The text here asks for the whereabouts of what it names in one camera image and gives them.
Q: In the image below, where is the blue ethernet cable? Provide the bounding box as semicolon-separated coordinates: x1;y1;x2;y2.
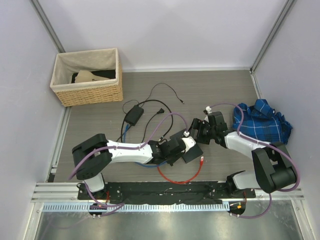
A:
121;123;167;169

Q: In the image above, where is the black network switch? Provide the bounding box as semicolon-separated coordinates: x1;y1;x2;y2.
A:
170;129;203;164

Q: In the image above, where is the red ethernet cable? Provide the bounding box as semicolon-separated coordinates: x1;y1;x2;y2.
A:
156;156;206;185

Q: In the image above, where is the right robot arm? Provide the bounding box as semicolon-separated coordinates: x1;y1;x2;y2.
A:
188;111;300;198

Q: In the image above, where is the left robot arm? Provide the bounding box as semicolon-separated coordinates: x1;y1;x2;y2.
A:
69;133;195;200

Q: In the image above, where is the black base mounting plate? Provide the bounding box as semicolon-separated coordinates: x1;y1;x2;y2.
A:
92;181;256;205

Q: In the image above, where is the blue plaid cloth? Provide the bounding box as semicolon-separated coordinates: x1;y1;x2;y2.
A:
232;99;293;145

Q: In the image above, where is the beige item in basket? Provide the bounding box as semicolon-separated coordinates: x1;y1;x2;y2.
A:
71;70;118;83

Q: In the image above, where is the wicker basket with liner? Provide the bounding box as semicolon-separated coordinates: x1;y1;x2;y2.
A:
50;48;124;107

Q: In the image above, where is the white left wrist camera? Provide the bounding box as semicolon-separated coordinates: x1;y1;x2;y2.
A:
181;131;196;153

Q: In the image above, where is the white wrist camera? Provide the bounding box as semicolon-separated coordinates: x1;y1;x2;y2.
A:
181;131;196;153
203;106;212;122

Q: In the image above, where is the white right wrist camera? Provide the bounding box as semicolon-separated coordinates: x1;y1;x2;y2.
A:
203;106;212;122

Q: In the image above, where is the slotted cable duct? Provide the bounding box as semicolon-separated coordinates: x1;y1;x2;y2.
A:
42;202;230;213

